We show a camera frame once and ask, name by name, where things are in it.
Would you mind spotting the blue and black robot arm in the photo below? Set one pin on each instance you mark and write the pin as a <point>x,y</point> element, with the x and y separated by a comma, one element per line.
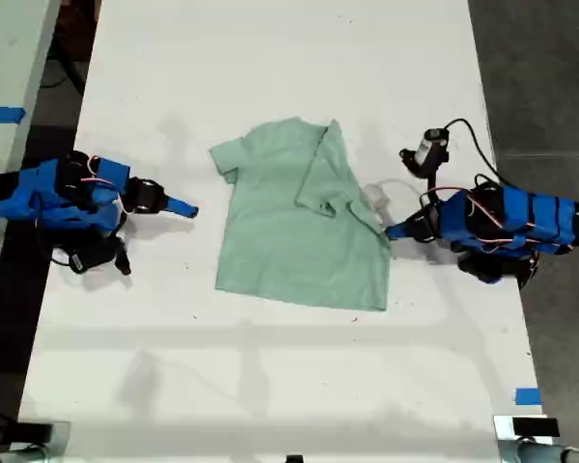
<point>511,217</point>
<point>43,193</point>

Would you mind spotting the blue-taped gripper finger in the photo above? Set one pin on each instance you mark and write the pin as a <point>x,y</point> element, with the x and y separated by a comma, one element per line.
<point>181,207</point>
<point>403,230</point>

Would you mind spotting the pale side table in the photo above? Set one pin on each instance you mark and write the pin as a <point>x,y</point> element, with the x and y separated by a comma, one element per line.
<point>9,48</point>

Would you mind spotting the short blue tape strip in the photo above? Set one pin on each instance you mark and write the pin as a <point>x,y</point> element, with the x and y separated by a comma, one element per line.
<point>528,396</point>

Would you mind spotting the short black camera stalk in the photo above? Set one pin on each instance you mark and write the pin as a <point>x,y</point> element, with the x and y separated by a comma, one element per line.
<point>432,181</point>
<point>121,255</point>

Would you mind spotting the flat black box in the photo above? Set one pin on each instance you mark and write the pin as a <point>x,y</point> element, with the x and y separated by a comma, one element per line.
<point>535,427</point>
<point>34,431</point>

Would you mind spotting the grey metal pipe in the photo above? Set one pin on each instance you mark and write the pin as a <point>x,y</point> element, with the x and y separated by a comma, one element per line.
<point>14,455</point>
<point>545,453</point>

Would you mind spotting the long blue tape strip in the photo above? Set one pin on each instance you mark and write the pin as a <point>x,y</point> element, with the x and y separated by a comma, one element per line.
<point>2,116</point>

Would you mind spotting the small black clip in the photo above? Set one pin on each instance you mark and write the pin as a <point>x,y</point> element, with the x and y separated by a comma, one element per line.
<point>294,458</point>

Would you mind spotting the pale green T-shirt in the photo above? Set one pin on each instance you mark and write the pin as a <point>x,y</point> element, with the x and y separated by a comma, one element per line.
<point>294,251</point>

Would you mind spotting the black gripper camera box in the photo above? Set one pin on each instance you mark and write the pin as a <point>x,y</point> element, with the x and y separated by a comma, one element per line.
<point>91,256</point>
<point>427,149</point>

